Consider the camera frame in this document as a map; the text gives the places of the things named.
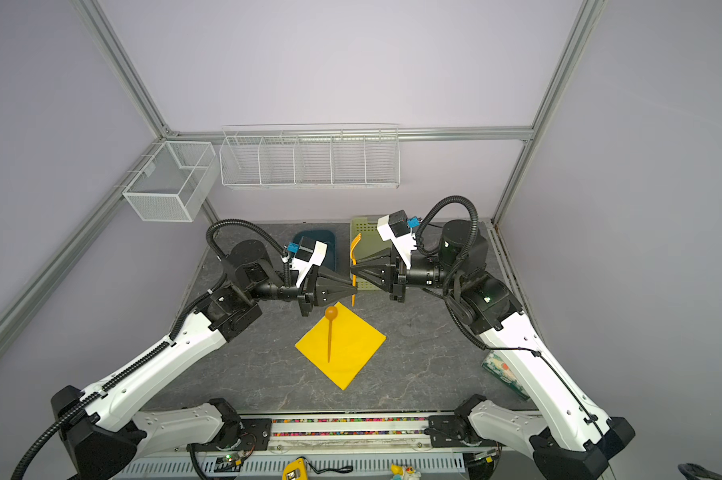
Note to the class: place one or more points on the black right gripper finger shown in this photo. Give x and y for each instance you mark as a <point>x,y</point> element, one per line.
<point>370,281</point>
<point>378,260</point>

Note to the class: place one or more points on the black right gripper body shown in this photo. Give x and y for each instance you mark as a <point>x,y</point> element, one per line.
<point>402,269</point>

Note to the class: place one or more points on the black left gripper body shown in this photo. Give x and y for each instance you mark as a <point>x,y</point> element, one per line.
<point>309,288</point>

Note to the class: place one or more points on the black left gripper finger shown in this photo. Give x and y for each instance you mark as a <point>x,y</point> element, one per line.
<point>328,296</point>
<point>330,281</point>

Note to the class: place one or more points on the orange plastic spoon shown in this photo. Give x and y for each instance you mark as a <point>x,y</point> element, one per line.
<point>331,314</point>

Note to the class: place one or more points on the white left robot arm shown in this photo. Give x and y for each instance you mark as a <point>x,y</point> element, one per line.
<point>104,427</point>

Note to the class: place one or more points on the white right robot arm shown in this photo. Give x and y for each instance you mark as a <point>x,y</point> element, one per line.
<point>569,436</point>

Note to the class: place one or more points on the yellow paper napkin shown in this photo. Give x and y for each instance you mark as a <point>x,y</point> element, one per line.
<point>355,342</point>

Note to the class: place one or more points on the light green perforated basket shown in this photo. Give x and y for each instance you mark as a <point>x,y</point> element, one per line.
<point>371,242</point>

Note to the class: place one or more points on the colourful tissue packet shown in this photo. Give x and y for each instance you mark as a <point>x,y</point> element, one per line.
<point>498,368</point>

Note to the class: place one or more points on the yellow handheld device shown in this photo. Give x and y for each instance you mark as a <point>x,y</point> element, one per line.
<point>296,470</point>

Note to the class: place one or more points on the yellow white toy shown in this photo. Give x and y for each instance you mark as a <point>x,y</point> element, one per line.
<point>400,472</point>

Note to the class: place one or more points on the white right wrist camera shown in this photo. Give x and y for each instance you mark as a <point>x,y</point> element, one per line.
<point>400,230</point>

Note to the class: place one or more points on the white wire wall basket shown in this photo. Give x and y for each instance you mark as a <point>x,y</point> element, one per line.
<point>310,156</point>

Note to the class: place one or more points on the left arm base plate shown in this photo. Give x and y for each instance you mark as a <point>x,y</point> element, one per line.
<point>251,434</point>

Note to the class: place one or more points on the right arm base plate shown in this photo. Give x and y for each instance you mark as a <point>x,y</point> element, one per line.
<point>452,431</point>

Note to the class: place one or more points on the white mesh wall box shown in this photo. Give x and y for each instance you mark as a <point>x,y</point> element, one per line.
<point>174,182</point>

